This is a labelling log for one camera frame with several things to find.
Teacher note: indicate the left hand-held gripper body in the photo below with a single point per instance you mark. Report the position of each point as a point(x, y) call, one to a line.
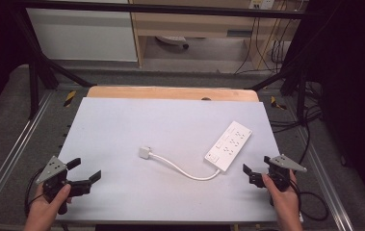
point(53, 168)

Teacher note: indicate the person's left hand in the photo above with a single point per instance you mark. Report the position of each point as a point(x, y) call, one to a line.
point(46, 208)

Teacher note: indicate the white plug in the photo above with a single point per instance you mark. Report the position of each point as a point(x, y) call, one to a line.
point(144, 152)

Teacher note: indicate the white power strip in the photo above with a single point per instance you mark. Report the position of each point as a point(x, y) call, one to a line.
point(229, 145)

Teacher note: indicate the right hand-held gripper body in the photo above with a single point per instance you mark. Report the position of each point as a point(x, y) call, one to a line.
point(282, 166)

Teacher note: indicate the aluminium rail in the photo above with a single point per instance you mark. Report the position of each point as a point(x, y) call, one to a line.
point(324, 180)
point(16, 148)

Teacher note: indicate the white table mat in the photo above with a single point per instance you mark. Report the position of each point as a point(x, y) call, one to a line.
point(122, 134)

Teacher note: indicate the black metal frame stand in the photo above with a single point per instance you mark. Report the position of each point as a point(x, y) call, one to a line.
point(300, 93)
point(34, 83)

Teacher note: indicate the person's right hand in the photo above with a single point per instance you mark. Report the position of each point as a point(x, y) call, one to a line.
point(282, 200)

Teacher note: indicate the white wall socket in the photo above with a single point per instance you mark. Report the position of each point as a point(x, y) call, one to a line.
point(262, 4)

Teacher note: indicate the light wooden desk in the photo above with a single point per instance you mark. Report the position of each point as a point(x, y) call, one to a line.
point(186, 25)

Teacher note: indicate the wooden table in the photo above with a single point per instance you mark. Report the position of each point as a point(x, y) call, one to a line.
point(170, 93)

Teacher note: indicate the black metal frame crossbar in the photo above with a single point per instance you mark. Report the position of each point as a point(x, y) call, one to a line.
point(170, 9)

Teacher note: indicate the white chair base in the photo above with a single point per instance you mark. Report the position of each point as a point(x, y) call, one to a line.
point(172, 39)

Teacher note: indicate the white cabinet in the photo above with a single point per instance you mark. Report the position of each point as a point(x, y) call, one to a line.
point(83, 35)

